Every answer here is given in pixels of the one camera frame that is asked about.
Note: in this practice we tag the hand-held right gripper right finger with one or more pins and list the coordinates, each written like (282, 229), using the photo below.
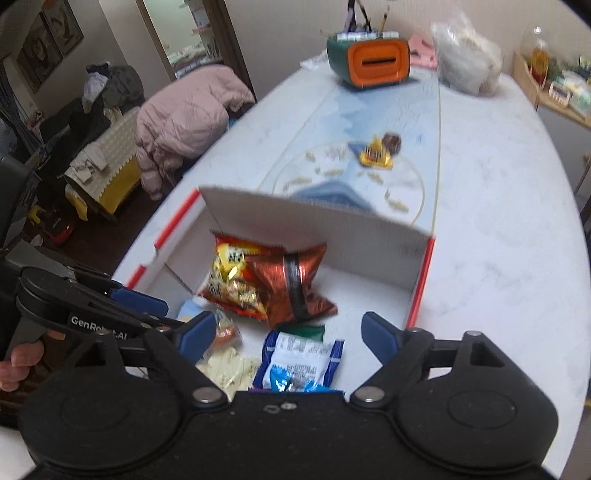
(379, 333)

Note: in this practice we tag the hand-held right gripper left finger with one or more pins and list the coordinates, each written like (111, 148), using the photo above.
(198, 333)

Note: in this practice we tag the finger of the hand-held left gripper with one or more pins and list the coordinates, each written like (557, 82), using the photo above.
(138, 302)

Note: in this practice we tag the light blue snack packet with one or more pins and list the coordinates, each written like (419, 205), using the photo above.
(190, 310)

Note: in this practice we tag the small orange clear packet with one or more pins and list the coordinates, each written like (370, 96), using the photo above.
(228, 333)

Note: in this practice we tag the cream yellow snack packet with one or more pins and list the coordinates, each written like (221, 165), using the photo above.
(228, 374)

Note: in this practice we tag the green snack packet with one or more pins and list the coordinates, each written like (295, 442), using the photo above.
(308, 332)

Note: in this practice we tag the white cardboard box red edge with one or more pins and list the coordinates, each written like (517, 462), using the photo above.
(369, 258)

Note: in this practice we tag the blue white snack packet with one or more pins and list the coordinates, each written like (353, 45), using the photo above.
(300, 348)

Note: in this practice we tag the dark red snack bag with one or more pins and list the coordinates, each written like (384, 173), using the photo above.
(300, 277)

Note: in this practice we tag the person's left hand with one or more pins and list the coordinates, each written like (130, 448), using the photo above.
(23, 364)

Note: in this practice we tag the red floor item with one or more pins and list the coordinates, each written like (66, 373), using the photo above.
(59, 230)

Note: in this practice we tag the cream quilted cushion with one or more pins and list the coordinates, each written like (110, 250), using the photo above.
(104, 161)

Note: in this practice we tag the yellow snack wrapper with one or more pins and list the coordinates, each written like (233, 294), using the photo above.
(376, 157)

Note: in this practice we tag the pink puffer jacket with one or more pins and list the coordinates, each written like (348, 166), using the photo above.
(184, 124)

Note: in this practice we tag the brown candy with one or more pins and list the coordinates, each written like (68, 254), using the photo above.
(392, 142)

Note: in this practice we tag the dark clothes pile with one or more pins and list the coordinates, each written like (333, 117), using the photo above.
(111, 90)

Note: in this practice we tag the orange green tissue box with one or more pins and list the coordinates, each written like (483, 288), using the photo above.
(369, 60)

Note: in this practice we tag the paper sheet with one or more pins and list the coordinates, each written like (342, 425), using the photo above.
(314, 62)

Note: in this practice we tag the pink box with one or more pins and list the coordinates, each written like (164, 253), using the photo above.
(422, 50)

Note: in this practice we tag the wooden cabinet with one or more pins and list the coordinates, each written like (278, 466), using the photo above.
(554, 106)

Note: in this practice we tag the clear plastic bag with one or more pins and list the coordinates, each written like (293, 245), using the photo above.
(466, 55)

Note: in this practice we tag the white timer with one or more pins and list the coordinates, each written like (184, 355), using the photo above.
(560, 93)

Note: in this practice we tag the orange drink bottle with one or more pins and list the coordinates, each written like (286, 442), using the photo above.
(538, 60)

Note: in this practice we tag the tissue pack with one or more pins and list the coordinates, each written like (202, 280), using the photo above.
(579, 85)

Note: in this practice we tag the dark wall picture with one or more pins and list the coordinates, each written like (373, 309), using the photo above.
(46, 41)

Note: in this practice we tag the brown door frame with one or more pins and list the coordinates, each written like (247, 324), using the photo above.
(231, 41)

